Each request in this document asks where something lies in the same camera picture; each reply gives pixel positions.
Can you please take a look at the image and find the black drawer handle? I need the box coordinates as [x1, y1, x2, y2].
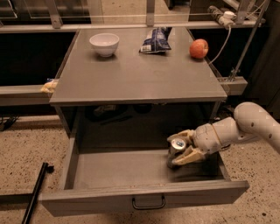
[131, 196, 166, 211]

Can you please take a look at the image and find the open grey top drawer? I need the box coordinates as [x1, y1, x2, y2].
[39, 133, 249, 216]

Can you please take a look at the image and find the white ceramic bowl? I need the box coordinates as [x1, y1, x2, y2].
[89, 33, 120, 57]

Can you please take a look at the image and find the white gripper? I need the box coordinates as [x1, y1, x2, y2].
[167, 123, 221, 165]

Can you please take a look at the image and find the blue chip bag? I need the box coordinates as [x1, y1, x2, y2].
[139, 27, 172, 53]

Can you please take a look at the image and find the red apple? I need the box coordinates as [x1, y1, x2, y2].
[189, 38, 208, 59]

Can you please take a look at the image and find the silver blue redbull can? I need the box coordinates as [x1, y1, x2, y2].
[167, 137, 186, 169]

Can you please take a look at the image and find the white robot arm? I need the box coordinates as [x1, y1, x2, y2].
[167, 102, 280, 168]

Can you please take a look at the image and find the yellow crumpled sponge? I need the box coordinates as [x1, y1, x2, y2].
[40, 79, 59, 94]

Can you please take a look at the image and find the black metal bar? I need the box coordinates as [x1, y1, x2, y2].
[21, 163, 54, 224]

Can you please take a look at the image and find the grey cabinet with top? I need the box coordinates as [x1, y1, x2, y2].
[50, 27, 227, 152]

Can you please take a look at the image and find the grey metal shelf rail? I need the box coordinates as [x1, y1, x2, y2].
[0, 85, 52, 106]

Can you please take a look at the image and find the white power plug cable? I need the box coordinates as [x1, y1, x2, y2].
[207, 5, 237, 66]

